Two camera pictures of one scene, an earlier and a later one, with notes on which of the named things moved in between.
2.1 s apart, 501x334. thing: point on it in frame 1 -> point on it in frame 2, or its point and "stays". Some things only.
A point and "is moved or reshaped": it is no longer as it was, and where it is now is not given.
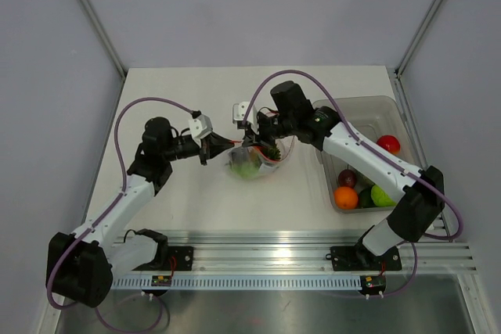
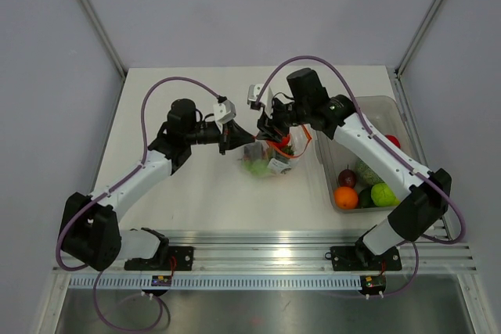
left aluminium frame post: x=95 y=16 stays
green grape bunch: x=246 y=170 -> x=258 y=167
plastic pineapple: x=271 y=152 -> x=287 y=149
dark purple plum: x=239 y=154 -> x=254 y=151
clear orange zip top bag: x=255 y=161 is moved or reshaped
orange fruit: x=345 y=198 stays
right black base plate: x=358 y=258 stays
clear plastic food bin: x=374 y=116 stays
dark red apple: x=347 y=177 stays
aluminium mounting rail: x=304 y=252 stays
